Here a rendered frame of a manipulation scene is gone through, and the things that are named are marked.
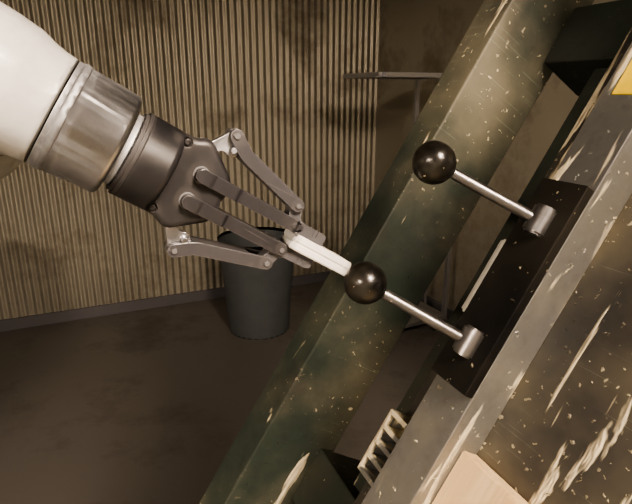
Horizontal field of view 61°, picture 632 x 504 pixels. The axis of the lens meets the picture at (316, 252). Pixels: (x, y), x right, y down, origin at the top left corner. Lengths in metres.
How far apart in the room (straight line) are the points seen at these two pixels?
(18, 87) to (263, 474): 0.53
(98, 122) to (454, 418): 0.37
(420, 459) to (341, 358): 0.23
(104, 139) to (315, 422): 0.45
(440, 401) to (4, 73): 0.42
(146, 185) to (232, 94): 3.74
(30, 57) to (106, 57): 3.60
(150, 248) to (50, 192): 0.77
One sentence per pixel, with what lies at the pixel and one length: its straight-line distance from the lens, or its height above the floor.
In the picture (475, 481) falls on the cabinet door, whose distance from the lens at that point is 0.50.
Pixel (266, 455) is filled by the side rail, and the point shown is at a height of 1.16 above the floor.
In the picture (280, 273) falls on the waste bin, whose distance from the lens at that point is 3.50.
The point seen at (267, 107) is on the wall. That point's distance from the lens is 4.26.
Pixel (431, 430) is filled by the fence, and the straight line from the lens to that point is 0.51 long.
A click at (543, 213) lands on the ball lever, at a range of 0.49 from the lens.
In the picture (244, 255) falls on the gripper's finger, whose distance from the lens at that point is 0.50.
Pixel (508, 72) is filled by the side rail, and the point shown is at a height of 1.62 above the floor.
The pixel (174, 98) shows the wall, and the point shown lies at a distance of 4.08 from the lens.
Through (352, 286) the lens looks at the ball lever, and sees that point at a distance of 0.46.
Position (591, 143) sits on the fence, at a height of 1.56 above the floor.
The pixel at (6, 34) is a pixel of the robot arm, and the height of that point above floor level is 1.63.
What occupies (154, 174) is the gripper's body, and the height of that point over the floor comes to 1.54.
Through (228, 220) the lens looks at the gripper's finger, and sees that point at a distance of 0.49.
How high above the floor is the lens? 1.60
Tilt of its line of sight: 17 degrees down
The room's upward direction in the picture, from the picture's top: straight up
